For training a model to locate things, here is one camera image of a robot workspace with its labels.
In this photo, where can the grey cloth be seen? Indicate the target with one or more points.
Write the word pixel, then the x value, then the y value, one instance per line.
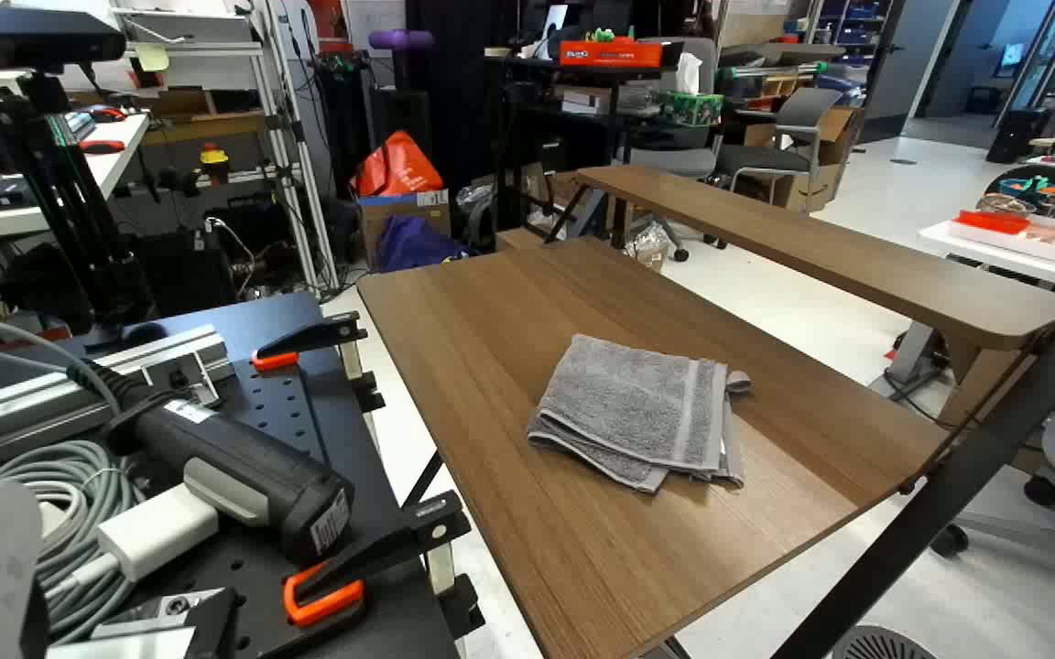
pixel 638 407

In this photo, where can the blue bag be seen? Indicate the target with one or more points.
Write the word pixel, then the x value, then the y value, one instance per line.
pixel 412 244

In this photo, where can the cardboard box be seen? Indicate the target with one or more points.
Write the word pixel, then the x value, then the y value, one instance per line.
pixel 406 211

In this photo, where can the orange bag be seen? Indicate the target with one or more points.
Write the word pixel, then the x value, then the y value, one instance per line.
pixel 398 169

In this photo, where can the small orange black clamp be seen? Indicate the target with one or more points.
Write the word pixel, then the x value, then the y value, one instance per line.
pixel 311 339

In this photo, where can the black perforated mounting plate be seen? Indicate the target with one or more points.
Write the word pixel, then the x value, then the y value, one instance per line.
pixel 311 421

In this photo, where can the green boxes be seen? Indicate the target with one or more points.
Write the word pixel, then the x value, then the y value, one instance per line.
pixel 689 108

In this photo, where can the orange tray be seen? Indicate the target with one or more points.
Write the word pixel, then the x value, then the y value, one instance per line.
pixel 605 53

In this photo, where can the large orange black clamp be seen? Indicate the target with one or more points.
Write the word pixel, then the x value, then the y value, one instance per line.
pixel 358 573

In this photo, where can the white metal rack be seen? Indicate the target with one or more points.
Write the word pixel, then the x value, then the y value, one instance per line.
pixel 291 146

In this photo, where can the black handheld device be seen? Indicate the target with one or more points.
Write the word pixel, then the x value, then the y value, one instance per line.
pixel 256 477

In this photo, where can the purple round object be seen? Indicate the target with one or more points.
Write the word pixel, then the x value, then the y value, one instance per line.
pixel 401 37

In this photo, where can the grey office chair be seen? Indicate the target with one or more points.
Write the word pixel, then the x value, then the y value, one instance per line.
pixel 797 134

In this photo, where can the white power adapter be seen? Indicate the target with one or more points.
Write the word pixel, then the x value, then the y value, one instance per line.
pixel 163 530

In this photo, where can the black tripod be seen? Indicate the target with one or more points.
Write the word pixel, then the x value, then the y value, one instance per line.
pixel 75 219

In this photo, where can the round grey fan grille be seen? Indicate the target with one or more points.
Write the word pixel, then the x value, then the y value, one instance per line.
pixel 880 644

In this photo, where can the red flat part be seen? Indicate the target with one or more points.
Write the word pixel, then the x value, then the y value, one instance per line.
pixel 990 219

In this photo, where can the white table with parts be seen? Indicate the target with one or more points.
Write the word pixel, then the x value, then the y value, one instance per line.
pixel 1015 251

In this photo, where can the white side table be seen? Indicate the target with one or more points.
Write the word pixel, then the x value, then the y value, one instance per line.
pixel 18 217

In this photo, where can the black desk frame leg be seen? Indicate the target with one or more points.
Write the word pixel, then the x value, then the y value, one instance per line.
pixel 956 477

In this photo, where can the aluminium extrusion rail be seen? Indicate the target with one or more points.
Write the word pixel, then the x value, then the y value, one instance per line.
pixel 26 403

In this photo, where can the black camera on tripod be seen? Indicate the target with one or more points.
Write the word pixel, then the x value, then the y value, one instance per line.
pixel 26 32

